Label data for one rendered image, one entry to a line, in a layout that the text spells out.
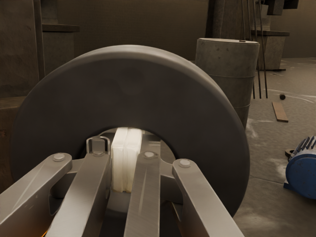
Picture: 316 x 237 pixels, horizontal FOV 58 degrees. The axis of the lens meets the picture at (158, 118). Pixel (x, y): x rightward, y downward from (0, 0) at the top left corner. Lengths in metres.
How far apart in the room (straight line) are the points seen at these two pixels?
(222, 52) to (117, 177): 2.46
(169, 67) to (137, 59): 0.02
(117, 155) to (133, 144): 0.01
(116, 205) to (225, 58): 2.43
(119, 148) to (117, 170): 0.01
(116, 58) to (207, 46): 2.51
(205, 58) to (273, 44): 5.30
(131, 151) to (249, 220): 1.60
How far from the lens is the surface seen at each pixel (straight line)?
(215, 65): 2.62
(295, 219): 1.86
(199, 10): 8.64
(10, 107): 0.46
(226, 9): 4.20
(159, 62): 0.16
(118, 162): 0.16
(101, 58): 0.16
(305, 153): 1.91
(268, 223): 1.76
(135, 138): 0.16
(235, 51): 2.60
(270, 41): 7.75
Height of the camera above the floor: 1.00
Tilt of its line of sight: 19 degrees down
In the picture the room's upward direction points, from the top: 4 degrees clockwise
